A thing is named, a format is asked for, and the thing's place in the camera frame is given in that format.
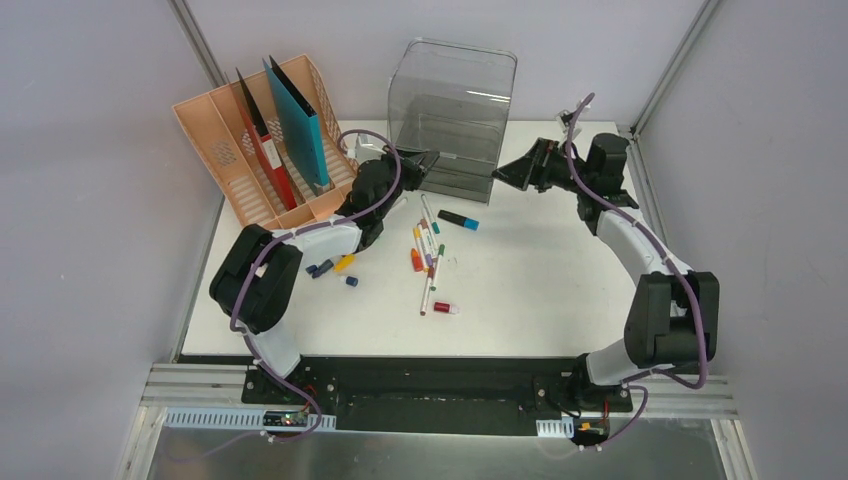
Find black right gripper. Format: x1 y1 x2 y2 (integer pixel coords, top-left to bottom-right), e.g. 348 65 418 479
491 138 594 195

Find smoked clear drawer box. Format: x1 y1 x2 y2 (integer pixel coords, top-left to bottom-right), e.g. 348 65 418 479
388 38 518 203

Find red orange small bottle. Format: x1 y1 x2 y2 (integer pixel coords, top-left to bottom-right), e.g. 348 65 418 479
410 248 425 272

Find teal folder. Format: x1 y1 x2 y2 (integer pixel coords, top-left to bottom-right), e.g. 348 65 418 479
263 56 331 196

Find blue white small bottle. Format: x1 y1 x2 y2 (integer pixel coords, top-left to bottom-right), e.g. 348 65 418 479
339 275 359 287

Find red small bottle white cap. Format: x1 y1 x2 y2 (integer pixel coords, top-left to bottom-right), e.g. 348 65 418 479
433 302 460 315

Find red folder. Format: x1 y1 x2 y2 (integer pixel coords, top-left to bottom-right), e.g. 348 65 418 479
236 70 298 211

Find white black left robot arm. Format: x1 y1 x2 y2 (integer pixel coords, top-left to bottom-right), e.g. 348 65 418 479
209 150 439 405

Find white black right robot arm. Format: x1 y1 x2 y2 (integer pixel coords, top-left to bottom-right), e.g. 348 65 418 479
492 133 720 410

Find white marker green caps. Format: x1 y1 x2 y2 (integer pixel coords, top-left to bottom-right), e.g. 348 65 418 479
391 197 408 211

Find white marker yellow caps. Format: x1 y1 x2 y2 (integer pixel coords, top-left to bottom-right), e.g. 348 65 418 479
413 226 429 272

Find white marker purple cap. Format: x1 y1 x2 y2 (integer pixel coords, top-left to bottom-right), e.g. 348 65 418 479
419 218 437 263

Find black highlighter blue cap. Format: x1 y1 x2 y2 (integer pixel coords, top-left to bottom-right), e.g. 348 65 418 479
437 210 479 231

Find white marker green cap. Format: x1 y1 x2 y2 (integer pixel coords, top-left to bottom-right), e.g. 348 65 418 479
429 244 445 291

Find white marker brown cap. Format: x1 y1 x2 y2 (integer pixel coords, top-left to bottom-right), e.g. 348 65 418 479
419 267 435 316

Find dark blue small bottle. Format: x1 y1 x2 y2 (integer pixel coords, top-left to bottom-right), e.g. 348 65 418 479
305 259 335 279

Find peach plastic file organizer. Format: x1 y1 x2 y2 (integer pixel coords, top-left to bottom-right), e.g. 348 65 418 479
173 55 358 229

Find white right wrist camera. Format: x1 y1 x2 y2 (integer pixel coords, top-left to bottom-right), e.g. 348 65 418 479
556 105 584 131

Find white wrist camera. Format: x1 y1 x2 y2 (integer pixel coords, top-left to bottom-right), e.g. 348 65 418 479
347 133 384 164
556 105 584 131

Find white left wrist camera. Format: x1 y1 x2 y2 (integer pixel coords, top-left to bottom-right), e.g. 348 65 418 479
347 133 384 164

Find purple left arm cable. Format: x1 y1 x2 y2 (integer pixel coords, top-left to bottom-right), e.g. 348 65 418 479
162 129 404 462

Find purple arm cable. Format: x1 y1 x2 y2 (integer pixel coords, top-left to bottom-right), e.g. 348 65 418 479
536 92 710 458
162 129 404 462

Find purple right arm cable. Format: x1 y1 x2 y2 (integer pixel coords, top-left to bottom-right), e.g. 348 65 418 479
536 92 710 458

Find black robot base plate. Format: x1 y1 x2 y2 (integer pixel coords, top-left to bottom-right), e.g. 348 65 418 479
241 357 633 436

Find aluminium frame rail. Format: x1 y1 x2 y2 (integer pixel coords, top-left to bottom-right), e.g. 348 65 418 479
141 363 337 434

